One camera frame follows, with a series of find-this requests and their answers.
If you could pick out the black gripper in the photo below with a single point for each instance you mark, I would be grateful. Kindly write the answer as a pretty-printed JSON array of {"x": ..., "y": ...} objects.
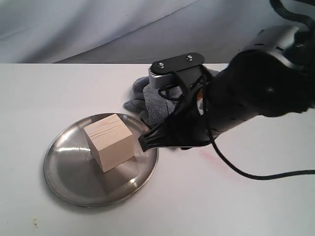
[{"x": 193, "y": 123}]

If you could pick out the grey fleece towel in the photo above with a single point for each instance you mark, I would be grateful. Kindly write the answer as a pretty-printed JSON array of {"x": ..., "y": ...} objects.
[{"x": 148, "y": 104}]

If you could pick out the light wooden cube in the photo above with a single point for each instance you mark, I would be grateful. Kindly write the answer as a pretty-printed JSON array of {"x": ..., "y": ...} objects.
[{"x": 110, "y": 141}]

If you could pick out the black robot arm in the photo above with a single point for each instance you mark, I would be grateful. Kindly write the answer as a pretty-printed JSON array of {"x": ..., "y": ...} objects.
[{"x": 273, "y": 76}]

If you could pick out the round stainless steel plate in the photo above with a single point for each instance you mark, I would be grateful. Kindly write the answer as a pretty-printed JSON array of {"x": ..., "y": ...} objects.
[{"x": 74, "y": 176}]

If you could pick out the grey fabric backdrop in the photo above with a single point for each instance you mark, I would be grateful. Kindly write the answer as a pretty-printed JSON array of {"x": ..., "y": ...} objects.
[{"x": 129, "y": 31}]

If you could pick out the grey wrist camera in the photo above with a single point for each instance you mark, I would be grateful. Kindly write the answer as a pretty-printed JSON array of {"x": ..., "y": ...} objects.
[{"x": 182, "y": 70}]

